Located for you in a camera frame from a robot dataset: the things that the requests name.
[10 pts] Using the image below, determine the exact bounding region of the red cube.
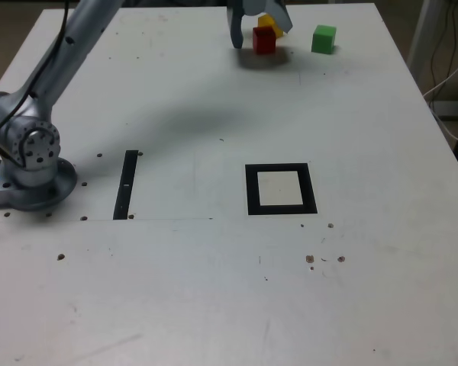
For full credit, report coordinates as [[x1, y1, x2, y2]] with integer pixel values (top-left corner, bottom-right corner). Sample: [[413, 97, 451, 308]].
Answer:
[[252, 25, 277, 56]]

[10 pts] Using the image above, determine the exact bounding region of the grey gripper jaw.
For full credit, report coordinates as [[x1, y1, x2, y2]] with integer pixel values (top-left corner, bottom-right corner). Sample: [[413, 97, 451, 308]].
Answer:
[[244, 0, 293, 36], [226, 0, 247, 50]]

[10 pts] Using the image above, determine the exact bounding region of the green cube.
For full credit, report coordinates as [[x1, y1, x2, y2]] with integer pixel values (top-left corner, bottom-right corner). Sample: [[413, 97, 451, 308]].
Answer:
[[311, 24, 337, 55]]

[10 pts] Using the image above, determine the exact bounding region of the black tape strip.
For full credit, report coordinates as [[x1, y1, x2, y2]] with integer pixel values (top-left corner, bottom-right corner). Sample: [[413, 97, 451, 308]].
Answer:
[[112, 149, 139, 221]]

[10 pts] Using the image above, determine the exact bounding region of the white cable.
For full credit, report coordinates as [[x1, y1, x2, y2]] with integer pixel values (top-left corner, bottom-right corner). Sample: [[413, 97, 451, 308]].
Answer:
[[422, 47, 458, 145]]

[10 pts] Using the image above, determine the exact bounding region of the yellow cube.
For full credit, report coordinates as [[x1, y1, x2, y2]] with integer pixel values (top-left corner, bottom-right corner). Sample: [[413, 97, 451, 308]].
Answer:
[[257, 14, 288, 40]]

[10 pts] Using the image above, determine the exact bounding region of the black tape square outline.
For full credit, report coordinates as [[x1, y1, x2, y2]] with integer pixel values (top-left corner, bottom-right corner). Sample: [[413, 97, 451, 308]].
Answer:
[[244, 162, 318, 217]]

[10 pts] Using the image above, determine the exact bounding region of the thin black cable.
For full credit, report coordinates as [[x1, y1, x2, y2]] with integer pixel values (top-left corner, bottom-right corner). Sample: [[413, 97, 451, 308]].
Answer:
[[431, 0, 458, 88]]

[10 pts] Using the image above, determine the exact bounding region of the white metal frame leg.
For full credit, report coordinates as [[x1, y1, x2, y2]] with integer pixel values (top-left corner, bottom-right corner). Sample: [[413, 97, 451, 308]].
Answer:
[[406, 0, 442, 91]]

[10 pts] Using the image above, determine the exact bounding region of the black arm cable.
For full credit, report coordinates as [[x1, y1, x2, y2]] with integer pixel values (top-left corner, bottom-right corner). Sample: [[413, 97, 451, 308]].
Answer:
[[0, 0, 70, 146]]

